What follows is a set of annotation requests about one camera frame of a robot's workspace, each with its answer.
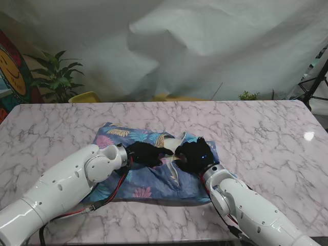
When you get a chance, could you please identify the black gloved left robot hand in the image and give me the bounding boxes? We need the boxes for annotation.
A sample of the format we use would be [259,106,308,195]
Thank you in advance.
[127,140,174,168]

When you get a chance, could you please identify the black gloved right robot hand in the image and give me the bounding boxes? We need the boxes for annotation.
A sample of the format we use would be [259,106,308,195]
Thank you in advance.
[173,137,215,175]

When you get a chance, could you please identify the white pillow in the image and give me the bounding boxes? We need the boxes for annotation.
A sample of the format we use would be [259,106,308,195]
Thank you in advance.
[163,137,185,153]

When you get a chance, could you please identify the blue leaf print pillowcase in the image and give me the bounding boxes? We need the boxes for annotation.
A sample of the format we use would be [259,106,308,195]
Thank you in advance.
[81,122,238,204]

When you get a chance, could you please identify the yellow brown cardboard piece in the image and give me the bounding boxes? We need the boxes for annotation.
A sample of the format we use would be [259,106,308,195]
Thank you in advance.
[151,93,210,102]

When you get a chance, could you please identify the thin dry twig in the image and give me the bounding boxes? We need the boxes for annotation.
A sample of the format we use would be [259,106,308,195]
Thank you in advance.
[210,82,223,100]

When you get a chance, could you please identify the small green plant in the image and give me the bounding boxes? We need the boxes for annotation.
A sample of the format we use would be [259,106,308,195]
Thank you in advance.
[238,90,260,101]

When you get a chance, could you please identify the large green potted plant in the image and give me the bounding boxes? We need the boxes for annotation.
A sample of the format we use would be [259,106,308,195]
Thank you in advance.
[24,50,85,104]

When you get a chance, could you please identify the white backdrop sheet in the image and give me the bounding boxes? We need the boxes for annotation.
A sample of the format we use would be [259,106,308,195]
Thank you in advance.
[0,0,328,102]

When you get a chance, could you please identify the black tripod stand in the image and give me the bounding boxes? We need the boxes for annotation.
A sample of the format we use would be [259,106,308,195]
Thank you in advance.
[298,48,328,111]

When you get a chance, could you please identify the colourful smiley face board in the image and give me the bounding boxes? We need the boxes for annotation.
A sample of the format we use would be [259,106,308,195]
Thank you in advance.
[0,30,43,125]

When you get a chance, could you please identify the left arm red black cables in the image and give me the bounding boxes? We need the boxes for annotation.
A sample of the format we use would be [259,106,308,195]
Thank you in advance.
[38,156,134,245]

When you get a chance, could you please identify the arm red black cables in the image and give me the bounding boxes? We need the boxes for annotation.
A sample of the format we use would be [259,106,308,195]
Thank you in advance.
[198,173,253,243]
[38,156,134,245]

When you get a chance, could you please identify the right arm red black cables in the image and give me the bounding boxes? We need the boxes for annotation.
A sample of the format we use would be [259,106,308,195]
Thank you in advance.
[198,173,253,243]

